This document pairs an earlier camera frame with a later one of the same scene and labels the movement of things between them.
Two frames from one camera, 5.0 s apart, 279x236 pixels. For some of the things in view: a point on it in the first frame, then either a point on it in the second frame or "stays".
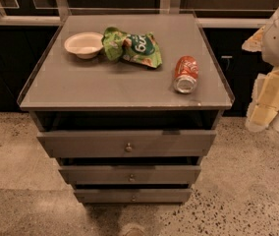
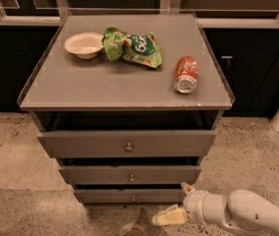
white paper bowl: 85,44 stays
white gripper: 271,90 -> 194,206
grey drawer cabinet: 128,104 stays
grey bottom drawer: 134,196 stays
